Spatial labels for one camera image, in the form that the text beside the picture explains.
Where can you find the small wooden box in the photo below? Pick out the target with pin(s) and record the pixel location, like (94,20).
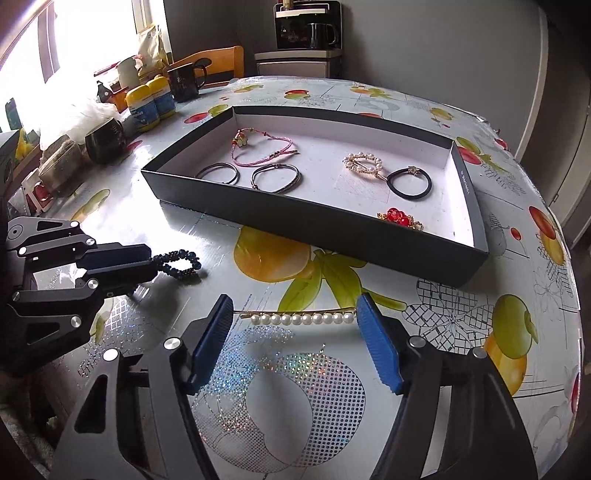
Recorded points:
(119,99)

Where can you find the clear glass jar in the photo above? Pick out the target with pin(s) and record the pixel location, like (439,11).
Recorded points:
(62,168)

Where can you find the round pearl hair clip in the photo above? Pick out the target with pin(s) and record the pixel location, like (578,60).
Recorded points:
(355,167)

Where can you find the white wardrobe doors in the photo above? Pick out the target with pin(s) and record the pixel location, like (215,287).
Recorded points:
(568,115)

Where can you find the yellow blue plastic bottle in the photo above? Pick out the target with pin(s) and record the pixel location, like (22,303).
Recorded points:
(164,99)
(141,110)

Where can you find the pearl bar hair clip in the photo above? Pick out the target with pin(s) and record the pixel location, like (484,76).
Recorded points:
(300,319)

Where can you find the thin black bangle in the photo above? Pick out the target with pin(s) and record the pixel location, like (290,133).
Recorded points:
(233,177)
(295,177)

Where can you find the black shallow box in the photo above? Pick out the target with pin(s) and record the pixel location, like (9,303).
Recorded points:
(323,230)

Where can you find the clear plastic bag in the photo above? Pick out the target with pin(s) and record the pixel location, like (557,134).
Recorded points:
(78,120)

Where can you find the beige paper bag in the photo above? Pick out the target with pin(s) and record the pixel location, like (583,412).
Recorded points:
(152,48)

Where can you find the black coffee maker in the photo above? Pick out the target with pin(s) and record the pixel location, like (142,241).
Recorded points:
(307,27)

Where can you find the dark glass jar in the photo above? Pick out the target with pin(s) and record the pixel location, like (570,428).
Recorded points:
(104,143)

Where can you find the grey cabinet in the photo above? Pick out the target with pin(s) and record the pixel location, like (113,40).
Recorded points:
(300,64)

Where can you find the wooden chair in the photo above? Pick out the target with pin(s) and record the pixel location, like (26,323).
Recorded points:
(228,62)

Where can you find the red bead gold brooch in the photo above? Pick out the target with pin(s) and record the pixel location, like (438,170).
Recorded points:
(399,218)

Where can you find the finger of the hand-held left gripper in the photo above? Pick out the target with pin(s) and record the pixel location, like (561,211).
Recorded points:
(115,256)
(124,279)

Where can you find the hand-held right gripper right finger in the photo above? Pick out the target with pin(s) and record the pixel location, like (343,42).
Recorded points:
(378,346)

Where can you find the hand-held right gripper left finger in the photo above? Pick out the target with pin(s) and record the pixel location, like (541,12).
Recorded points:
(210,346)

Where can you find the white jar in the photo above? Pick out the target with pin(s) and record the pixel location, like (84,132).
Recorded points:
(128,74)

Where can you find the black mug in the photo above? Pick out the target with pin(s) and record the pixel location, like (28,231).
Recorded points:
(182,85)

